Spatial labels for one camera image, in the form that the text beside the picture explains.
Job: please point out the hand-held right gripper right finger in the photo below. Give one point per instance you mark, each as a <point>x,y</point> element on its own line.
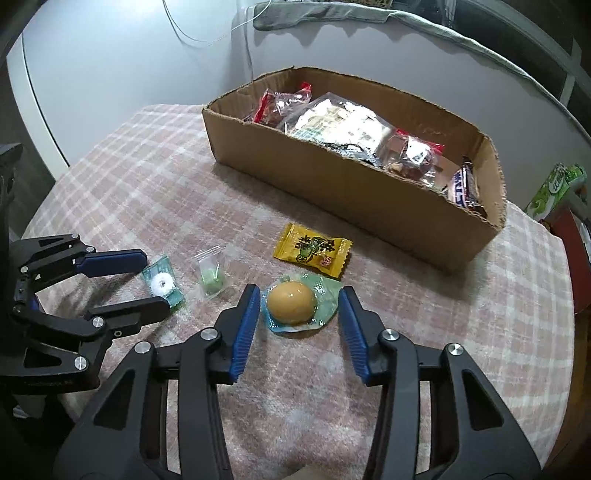
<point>353,332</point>

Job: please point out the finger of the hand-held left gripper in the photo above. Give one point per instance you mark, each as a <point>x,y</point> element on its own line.
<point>115,262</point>
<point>138,308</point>

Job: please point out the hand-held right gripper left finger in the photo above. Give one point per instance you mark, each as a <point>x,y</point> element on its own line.
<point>244,327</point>

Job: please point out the white mint teal wrapper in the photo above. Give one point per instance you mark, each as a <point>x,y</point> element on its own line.
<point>161,282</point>

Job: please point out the braised egg teal packet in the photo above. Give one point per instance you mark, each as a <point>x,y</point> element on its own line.
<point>291,302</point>

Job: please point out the brown cardboard box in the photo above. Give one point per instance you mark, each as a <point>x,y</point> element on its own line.
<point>346,194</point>

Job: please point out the small brown chocolate bar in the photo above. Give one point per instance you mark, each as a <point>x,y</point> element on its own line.
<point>464,184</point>

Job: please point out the red clear nut snack packet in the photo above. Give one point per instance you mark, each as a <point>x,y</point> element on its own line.
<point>415,154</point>

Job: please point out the dark red jelly cake packet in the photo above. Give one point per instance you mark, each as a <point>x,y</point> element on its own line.
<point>277,108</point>

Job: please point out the green candy clear wrapper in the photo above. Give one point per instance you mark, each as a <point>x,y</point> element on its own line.
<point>210,274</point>

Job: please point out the yellow candy packet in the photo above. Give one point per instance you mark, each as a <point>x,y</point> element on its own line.
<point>309,249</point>

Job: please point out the large clear snack bag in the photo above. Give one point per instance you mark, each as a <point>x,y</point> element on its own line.
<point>337,120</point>

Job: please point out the dark red cabinet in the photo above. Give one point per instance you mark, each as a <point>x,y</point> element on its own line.
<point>572,240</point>

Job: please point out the green printed packet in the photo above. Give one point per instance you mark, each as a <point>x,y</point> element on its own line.
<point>554,189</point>

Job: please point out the grey cloth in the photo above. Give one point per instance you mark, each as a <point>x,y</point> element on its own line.
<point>286,14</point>

